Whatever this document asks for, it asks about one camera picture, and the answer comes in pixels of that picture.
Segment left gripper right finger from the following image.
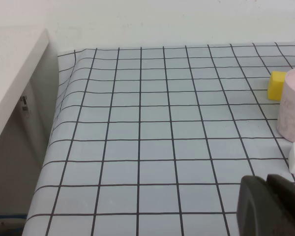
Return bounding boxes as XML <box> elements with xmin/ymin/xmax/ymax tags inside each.
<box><xmin>266</xmin><ymin>173</ymin><xmax>295</xmax><ymax>236</ymax></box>

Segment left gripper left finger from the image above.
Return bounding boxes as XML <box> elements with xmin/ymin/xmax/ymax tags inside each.
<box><xmin>236</xmin><ymin>175</ymin><xmax>280</xmax><ymax>236</ymax></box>

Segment pink plastic cup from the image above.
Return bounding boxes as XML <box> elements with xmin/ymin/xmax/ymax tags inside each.
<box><xmin>276</xmin><ymin>67</ymin><xmax>295</xmax><ymax>143</ymax></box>

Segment yellow foam cube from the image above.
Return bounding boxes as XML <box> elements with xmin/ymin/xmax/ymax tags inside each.
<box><xmin>267</xmin><ymin>70</ymin><xmax>287</xmax><ymax>101</ymax></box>

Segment grey black-grid tablecloth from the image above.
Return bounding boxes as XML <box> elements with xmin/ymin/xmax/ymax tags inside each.
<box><xmin>22</xmin><ymin>41</ymin><xmax>295</xmax><ymax>236</ymax></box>

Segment small grey cabinet label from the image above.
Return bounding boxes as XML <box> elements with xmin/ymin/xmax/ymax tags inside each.
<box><xmin>19</xmin><ymin>95</ymin><xmax>31</xmax><ymax>118</ymax></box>

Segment white cabinet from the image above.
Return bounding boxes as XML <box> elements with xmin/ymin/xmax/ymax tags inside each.
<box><xmin>0</xmin><ymin>28</ymin><xmax>60</xmax><ymax>223</ymax></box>

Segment blue floor cable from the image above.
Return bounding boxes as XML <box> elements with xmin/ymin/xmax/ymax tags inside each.
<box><xmin>0</xmin><ymin>213</ymin><xmax>28</xmax><ymax>222</ymax></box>

